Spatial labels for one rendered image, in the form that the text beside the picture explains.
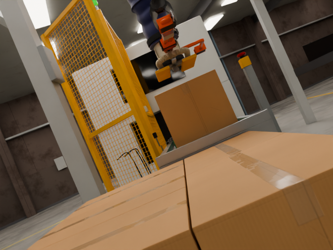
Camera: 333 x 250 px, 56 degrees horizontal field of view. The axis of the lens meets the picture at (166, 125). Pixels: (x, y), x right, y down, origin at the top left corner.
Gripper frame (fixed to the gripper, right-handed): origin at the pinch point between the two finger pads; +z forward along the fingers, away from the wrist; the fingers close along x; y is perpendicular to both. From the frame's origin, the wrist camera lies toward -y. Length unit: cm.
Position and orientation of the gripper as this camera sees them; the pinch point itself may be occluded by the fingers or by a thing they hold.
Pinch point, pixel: (166, 23)
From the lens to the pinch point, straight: 168.1
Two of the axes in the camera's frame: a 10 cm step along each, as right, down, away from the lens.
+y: 0.4, 0.1, 10.0
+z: 4.0, 9.2, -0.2
